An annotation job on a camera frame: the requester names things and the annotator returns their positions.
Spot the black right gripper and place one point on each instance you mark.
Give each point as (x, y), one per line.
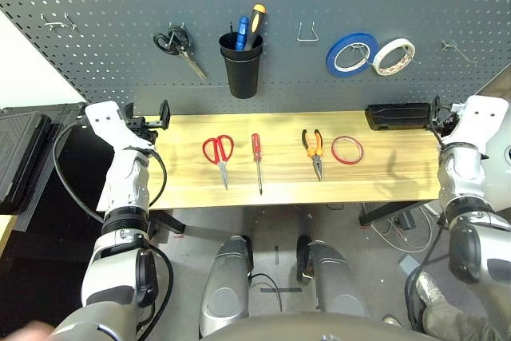
(448, 121)

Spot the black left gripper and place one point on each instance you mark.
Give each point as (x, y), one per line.
(143, 127)

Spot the thin red tape roll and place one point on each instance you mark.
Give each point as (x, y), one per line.
(333, 149)

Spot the orange black needle nose pliers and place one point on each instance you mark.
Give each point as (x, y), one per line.
(316, 158)

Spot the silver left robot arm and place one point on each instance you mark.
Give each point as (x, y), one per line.
(127, 181)

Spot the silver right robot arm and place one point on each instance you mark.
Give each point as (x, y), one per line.
(459, 173)

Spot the silver single pegboard hook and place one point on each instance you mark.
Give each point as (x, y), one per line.
(455, 47)

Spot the silver double pegboard hook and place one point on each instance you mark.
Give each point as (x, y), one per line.
(54, 25)

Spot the blurred person hand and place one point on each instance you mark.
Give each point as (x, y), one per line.
(26, 333)

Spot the flat black plastic case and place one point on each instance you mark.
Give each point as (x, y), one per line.
(395, 116)

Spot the white rounded machine housing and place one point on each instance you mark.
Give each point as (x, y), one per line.
(501, 157)

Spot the white tape roll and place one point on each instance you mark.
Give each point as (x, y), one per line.
(393, 43)

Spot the black plastic cup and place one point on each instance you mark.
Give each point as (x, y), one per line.
(241, 73)

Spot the black power adapter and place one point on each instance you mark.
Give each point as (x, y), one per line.
(405, 222)

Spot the blue tape roll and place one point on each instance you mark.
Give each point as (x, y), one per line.
(330, 57)

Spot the thin black pen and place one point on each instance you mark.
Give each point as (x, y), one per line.
(231, 27)

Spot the large black tool case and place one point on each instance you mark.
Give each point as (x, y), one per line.
(20, 149)

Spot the grey floor pad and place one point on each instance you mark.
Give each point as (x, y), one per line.
(409, 264)

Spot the grey sneaker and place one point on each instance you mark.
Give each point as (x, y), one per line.
(429, 289)
(391, 322)

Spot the silver robot left leg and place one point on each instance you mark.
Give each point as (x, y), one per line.
(227, 277)

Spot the silver robot leg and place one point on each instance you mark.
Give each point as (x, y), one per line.
(335, 277)
(227, 277)

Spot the light wooden board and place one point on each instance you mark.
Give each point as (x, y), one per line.
(7, 233)

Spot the silver robot right leg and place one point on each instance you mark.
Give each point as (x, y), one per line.
(335, 277)

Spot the olive trouser leg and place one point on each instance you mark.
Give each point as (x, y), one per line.
(459, 323)

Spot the long black floor tape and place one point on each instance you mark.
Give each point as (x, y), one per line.
(281, 290)

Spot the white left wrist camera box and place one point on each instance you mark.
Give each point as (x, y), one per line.
(104, 115)

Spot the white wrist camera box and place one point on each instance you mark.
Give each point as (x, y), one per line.
(483, 117)
(104, 115)

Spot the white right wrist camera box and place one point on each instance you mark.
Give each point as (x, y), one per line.
(483, 117)

